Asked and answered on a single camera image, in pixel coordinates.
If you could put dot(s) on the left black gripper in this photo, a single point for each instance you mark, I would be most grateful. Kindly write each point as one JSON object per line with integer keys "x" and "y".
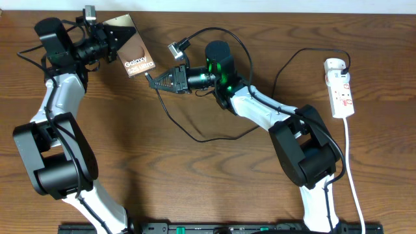
{"x": 106, "y": 34}

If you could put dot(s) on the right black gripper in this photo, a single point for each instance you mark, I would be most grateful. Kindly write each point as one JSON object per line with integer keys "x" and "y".
{"x": 179, "y": 75}

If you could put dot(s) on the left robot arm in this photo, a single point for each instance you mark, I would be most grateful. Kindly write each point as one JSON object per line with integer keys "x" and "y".
{"x": 56, "y": 155}

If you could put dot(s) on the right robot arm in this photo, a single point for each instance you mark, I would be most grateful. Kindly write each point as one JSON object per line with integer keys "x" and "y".
{"x": 305, "y": 149}

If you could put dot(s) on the white USB charger adapter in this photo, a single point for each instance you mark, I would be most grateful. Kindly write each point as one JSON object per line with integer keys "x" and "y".
{"x": 334, "y": 64}

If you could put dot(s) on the white power strip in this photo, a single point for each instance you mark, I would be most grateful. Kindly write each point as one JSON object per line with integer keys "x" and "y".
{"x": 340, "y": 96}

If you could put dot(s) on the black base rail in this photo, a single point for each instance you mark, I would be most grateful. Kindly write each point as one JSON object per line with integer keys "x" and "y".
{"x": 164, "y": 228}

